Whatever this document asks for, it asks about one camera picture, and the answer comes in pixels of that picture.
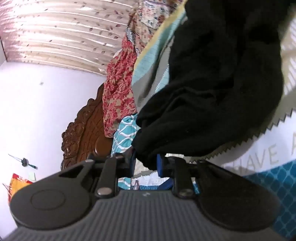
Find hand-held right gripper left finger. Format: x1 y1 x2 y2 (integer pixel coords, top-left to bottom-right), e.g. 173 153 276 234
59 151 137 199

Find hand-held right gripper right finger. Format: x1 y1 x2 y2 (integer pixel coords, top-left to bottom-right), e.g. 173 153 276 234
157 153 241 200

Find black pants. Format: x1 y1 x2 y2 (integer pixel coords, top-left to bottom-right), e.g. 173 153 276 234
132 0 287 172

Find teal white patterned pillow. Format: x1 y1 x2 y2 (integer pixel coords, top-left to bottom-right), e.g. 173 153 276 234
110 114 139 158

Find carved wooden headboard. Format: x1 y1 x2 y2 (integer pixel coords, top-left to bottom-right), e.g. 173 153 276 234
61 83 114 171

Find red floral cloth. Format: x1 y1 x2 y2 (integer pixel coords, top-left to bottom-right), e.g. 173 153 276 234
102 35 139 138

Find red yellow cloth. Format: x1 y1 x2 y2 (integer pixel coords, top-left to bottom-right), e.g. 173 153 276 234
2 173 36 205

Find striped bedsheet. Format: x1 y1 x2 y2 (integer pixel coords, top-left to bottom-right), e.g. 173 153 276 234
111 0 296 239

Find leaf-print curtain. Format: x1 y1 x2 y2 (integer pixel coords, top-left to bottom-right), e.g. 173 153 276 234
0 0 139 77

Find multicolour floral cloth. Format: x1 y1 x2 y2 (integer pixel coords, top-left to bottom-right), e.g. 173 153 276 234
126 0 188 56

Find dark wall hook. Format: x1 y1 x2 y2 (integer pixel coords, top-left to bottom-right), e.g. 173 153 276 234
8 153 39 170

